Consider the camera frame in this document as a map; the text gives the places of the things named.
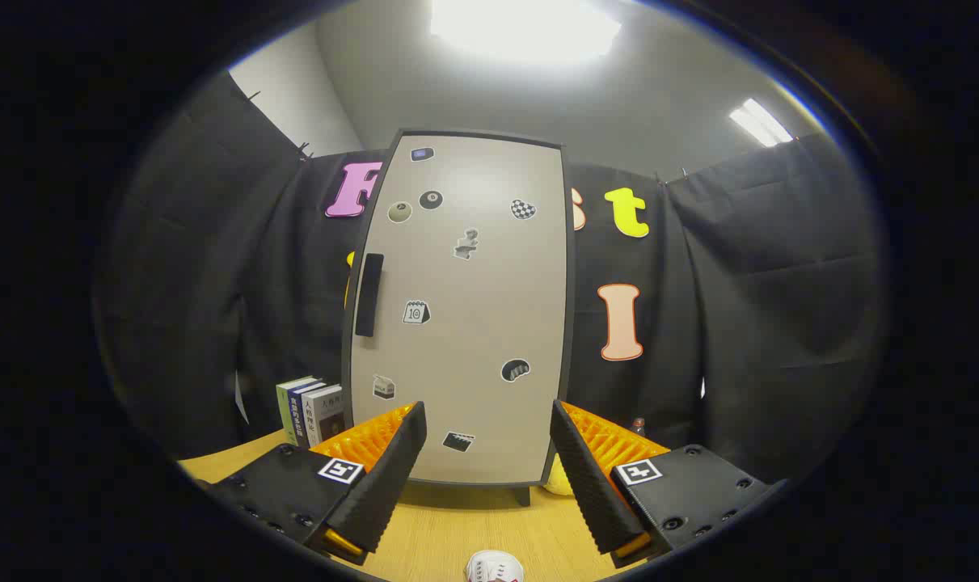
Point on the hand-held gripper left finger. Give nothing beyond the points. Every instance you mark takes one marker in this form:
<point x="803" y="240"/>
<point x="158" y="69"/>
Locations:
<point x="384" y="485"/>

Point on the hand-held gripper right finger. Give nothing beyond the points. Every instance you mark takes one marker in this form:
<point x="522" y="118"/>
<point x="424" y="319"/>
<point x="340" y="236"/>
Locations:
<point x="590" y="485"/>

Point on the dark grey shoe cabinet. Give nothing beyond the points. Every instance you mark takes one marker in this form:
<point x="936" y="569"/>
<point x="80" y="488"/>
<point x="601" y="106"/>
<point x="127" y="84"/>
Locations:
<point x="522" y="496"/>

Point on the white canvas shoe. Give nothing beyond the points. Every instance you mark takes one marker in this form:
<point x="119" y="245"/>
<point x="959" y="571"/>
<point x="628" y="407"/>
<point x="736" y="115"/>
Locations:
<point x="493" y="566"/>

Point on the yellow bread bun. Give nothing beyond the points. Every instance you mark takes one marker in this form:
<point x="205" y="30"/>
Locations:
<point x="558" y="483"/>

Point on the small red cap bottle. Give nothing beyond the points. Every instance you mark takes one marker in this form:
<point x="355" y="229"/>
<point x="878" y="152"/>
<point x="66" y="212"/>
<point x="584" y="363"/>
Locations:
<point x="638" y="427"/>

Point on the blue spine book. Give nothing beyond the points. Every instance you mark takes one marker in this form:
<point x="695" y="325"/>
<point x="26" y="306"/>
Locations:
<point x="297" y="412"/>

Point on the green spine book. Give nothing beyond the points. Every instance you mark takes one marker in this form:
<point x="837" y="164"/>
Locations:
<point x="284" y="412"/>

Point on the black backdrop cloth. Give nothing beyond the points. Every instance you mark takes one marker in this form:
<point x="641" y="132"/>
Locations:
<point x="214" y="283"/>

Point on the ceiling tube light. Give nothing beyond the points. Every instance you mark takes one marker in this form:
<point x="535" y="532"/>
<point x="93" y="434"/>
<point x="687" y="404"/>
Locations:
<point x="760" y="121"/>

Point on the square ceiling light panel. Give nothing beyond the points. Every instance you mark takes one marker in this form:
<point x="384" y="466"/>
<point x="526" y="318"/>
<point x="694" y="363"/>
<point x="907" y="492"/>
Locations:
<point x="525" y="28"/>

